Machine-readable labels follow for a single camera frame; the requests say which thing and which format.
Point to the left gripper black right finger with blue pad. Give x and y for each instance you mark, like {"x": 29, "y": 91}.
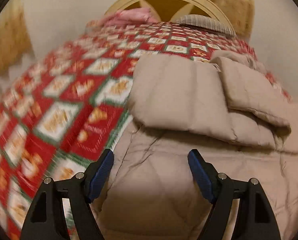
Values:
{"x": 255, "y": 216}

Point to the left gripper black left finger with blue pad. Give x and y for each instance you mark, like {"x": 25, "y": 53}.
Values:
{"x": 45, "y": 218}

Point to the beige quilted puffer jacket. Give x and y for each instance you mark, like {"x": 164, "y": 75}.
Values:
{"x": 228, "y": 111}

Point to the red christmas patterned bedspread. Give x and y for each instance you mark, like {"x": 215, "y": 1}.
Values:
{"x": 60, "y": 115}

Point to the yellow patterned left curtain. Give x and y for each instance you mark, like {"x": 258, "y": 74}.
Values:
{"x": 14, "y": 36}

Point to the striped pillow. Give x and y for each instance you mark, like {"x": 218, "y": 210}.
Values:
{"x": 207, "y": 23}

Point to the pink folded blanket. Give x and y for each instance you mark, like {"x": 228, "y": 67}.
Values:
{"x": 125, "y": 17}

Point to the cream wooden arched headboard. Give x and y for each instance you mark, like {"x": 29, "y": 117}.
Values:
{"x": 171, "y": 10}

